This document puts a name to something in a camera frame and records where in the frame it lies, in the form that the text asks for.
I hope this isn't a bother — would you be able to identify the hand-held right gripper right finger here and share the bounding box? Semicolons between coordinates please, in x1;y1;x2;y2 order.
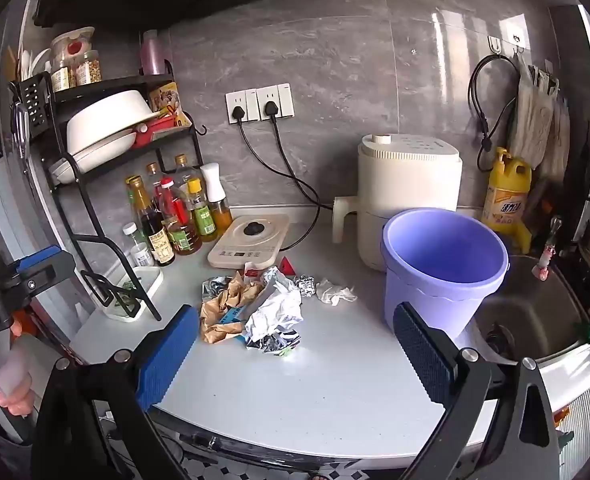
392;301;560;480

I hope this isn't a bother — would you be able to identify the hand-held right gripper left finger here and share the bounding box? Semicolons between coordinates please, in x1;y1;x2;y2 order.
30;304;200;480

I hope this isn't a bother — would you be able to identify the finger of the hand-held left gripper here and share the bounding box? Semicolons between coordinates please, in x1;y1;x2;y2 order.
12;246;76;306

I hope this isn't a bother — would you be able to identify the brown paper bag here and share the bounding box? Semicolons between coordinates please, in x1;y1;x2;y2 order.
200;270;266;345

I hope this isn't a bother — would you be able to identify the purple plastic bucket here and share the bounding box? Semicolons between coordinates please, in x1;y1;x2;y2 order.
381;208;510;340

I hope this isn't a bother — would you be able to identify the shiny printed foil wrapper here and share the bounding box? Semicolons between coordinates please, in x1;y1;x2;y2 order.
245;327;302;357

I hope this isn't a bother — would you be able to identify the white tissue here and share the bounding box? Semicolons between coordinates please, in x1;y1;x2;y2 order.
316;280;358;306

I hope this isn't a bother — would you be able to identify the white paper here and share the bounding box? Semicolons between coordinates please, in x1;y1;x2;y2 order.
245;266;306;343

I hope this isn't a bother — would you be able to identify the foil ball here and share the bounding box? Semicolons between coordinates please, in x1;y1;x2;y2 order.
295;274;318;299

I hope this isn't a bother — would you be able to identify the person's left hand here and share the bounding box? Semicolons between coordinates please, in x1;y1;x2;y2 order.
0;349;36;418

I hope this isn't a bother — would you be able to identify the white plastic tray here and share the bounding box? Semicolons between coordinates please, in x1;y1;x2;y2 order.
102;266;164;321

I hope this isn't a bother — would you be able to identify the dark soy sauce bottle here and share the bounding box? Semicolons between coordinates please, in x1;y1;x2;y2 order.
126;175;176;267

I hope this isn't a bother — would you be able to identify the white shallow pan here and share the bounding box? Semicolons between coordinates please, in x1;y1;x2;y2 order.
50;127;138;184

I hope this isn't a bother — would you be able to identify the cream induction cooker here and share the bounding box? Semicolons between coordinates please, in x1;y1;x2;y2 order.
207;213;292;269

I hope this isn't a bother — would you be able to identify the yellow cap green label bottle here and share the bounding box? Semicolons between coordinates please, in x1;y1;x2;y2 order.
187;178;219;244

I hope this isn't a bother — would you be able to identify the red cap oil bottle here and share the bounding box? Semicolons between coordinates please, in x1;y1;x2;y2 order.
159;177;203;257

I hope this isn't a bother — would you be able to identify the pink dish brush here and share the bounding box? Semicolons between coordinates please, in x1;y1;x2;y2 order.
537;215;564;282

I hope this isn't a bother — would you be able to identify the black grater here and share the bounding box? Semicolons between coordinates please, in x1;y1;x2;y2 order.
17;72;54;137

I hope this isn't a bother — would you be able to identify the white top oil sprayer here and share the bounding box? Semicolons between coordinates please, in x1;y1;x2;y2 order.
201;162;234;234

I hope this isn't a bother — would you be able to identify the gold cap clear bottle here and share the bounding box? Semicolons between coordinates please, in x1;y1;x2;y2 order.
174;154;196;187

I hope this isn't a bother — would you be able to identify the red plastic container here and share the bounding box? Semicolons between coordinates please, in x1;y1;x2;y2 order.
134;112;193;149

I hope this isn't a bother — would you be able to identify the cream air fryer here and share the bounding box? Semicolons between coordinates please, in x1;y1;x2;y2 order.
331;133;464;272

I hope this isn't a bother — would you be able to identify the yellow detergent bottle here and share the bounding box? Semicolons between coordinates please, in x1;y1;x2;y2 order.
481;146;534;256

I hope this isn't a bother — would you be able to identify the glass spice jar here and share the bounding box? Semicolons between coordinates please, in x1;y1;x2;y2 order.
74;50;102;86
50;57;74;92

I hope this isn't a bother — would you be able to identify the black metal kitchen rack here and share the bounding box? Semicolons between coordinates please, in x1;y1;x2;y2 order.
10;72;208;322

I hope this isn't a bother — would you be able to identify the white plate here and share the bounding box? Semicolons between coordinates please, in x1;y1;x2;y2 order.
19;48;52;79

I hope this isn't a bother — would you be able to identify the yellow snack packet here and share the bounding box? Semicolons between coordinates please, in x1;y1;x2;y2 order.
148;82;184;121

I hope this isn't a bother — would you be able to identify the clear lidded food container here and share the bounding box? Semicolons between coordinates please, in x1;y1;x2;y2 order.
50;26;96;61

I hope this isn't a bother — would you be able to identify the grey hanging dishcloth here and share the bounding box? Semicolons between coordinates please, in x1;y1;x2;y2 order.
545;95;574;182

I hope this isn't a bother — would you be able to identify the beige hanging dishcloth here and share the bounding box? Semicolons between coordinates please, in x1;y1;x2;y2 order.
507;53;560;169

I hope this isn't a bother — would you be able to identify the black hanging cable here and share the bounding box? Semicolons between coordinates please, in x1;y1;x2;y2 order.
467;54;520;173

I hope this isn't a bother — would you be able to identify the black power cable with plug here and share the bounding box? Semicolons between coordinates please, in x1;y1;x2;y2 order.
230;104;336;211
262;101;323;252

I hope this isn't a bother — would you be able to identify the white wall socket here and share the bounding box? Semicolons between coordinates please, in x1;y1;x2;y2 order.
256;83;296;122
225;89;260;124

